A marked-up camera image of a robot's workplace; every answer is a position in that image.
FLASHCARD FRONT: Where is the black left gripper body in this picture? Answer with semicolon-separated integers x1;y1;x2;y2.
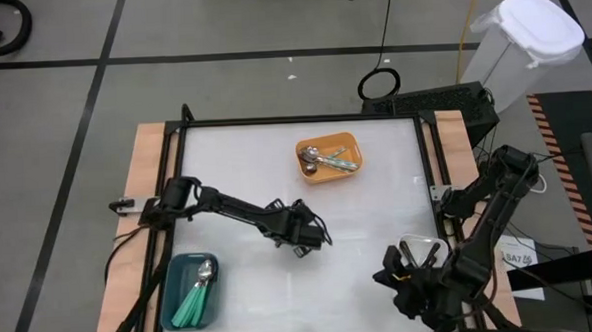
264;197;334;261

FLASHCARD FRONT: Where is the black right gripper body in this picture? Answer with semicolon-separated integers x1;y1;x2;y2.
372;242;452;324

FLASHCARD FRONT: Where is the glossy black spoon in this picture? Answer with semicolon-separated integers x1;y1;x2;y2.
423;242;443;269
401;239;418;270

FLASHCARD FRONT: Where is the white plastic bin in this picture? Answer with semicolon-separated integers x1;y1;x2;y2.
396;231;452;273

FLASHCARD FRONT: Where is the orange plastic bin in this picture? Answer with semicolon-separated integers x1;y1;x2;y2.
294;130;366;186

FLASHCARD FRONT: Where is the white paper label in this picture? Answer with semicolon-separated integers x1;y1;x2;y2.
496;231;547;303

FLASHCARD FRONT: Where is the teal plastic bin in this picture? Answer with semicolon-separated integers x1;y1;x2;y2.
158;251;225;332

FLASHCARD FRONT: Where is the black metal beam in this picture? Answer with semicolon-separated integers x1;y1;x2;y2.
504;260;592;293

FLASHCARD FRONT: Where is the black hazard striped mat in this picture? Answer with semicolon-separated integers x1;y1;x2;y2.
525;90;592;252

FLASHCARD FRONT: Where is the white lidded trash can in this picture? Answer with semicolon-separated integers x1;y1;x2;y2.
456;0;590;116

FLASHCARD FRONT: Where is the silver metal bracket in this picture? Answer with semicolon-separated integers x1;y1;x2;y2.
107;196;152;216
429;183;452;201

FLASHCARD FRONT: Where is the black table frame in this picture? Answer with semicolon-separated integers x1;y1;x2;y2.
122;88;524;332

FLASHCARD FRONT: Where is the white power cable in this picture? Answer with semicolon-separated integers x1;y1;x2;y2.
530;170;549;196

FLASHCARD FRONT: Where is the black coiled cable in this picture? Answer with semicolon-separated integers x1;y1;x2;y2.
352;0;403;102

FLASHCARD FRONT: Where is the yellow hanging cable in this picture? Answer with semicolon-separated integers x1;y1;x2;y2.
451;0;490;85

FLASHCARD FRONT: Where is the black vacuum hose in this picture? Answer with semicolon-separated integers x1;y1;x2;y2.
0;0;36;56

